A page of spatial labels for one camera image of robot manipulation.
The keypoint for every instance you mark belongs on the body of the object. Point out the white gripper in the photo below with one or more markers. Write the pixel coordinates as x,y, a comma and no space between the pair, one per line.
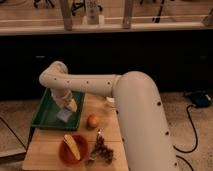
65,99

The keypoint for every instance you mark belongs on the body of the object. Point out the blue grey sponge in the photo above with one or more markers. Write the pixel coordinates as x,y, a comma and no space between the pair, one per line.
64,114

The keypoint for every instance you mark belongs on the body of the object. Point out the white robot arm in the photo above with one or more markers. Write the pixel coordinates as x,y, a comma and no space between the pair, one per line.
141,116

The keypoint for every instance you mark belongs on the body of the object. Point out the green plastic tray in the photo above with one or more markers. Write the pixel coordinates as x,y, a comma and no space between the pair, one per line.
45,116

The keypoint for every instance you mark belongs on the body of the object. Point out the orange fruit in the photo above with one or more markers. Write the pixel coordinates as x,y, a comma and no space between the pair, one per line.
92,121

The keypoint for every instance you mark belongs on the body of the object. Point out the yellow corn cob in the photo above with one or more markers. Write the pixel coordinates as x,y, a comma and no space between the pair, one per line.
71,143

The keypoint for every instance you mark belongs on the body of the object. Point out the white small cup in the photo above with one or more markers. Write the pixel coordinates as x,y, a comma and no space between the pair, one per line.
110,101

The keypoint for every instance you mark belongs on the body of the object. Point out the red bowl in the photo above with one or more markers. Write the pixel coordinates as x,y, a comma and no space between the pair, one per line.
67,157

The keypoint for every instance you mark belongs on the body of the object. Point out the dark grape bunch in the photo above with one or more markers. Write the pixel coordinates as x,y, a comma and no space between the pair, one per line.
105,152

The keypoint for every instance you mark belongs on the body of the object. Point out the blue black floor device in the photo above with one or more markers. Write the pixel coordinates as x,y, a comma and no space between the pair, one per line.
200,100

